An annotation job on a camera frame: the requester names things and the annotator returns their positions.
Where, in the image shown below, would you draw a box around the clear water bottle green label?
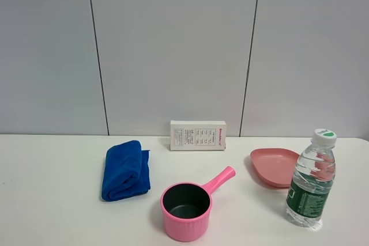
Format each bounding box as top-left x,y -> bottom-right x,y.
286,128 -> 337,228

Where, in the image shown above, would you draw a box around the white cardboard box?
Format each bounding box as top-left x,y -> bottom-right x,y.
170,120 -> 227,151

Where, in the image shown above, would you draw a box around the folded blue towel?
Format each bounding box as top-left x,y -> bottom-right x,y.
101,140 -> 150,202

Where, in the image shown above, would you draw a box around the pink square plate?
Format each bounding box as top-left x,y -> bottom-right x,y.
250,148 -> 299,188

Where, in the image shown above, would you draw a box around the pink saucepan with handle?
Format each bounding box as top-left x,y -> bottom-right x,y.
160,166 -> 236,243

